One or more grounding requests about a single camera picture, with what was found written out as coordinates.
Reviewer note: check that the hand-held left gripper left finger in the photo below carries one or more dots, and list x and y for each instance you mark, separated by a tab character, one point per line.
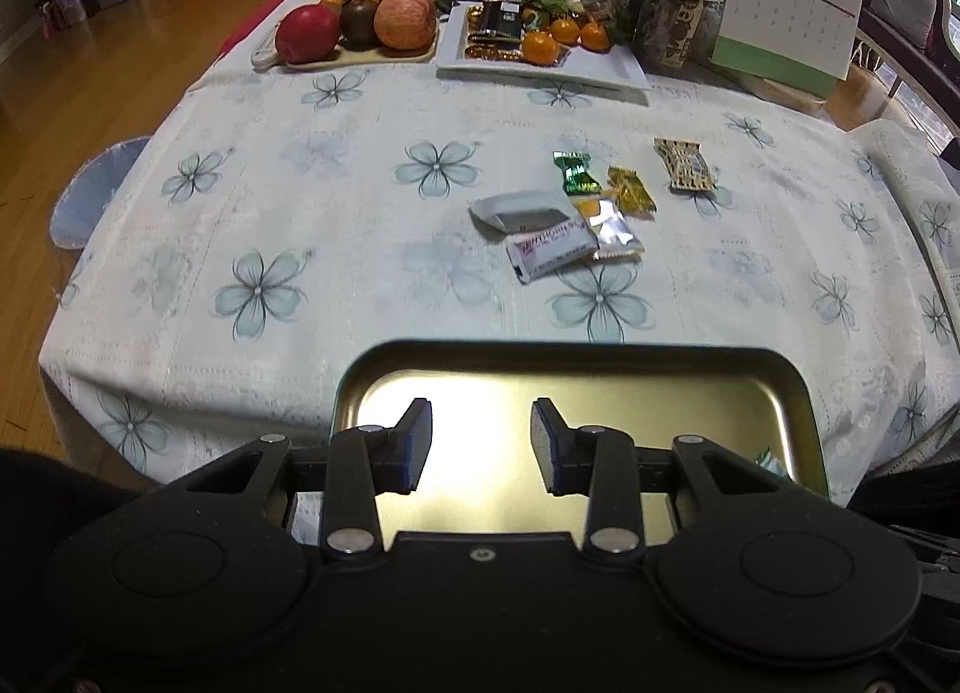
420	445

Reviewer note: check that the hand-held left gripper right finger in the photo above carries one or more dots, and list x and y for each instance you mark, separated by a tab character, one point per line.
544	445

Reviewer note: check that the gold metal tray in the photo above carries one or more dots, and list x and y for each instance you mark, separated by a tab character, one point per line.
487	393

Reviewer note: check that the purple white snack packet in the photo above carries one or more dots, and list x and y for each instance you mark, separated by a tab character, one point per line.
551	247

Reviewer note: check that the silver and orange packet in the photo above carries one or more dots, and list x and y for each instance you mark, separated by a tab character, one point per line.
615	232

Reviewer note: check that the plain white pillow packet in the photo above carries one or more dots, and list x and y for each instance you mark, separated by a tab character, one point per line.
525	209

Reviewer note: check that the gold yellow candy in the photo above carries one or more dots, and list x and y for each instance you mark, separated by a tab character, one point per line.
634	190

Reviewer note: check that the small green candy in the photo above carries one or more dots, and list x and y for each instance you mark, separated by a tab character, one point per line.
576	173

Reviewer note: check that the beige patterned snack packet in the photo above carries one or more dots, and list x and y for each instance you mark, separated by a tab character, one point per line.
686	164

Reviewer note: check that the white rectangular plate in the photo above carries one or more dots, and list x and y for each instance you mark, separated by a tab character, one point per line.
600	67

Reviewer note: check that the beige fruit tray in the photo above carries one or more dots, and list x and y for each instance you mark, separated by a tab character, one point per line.
360	58

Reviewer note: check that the gold chocolate coin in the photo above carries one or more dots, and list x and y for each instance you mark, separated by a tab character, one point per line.
474	52
474	13
504	54

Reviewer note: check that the tangerine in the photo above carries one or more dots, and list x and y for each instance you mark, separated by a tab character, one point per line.
565	30
595	36
540	47

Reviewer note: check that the blue round stool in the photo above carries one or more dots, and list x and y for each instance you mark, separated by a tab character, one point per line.
97	190

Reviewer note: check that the pink striped apple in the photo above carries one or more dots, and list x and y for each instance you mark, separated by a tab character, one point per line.
405	22

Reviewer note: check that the dark brown fruit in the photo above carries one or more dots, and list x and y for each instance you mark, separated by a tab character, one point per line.
360	25

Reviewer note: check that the white remote control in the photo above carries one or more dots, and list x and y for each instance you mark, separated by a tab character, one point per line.
266	49

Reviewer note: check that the red apple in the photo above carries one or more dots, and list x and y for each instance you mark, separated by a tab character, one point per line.
307	34

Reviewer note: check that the black snack packet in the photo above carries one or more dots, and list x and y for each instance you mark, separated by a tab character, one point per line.
501	18

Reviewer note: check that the wooden board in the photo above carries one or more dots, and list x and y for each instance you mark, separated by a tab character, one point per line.
795	91

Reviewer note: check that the blue and white bag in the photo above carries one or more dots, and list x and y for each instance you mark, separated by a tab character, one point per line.
679	18

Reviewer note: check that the desk calendar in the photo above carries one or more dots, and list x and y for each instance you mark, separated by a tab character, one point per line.
787	10

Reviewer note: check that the dark chair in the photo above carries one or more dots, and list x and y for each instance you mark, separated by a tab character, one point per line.
900	18

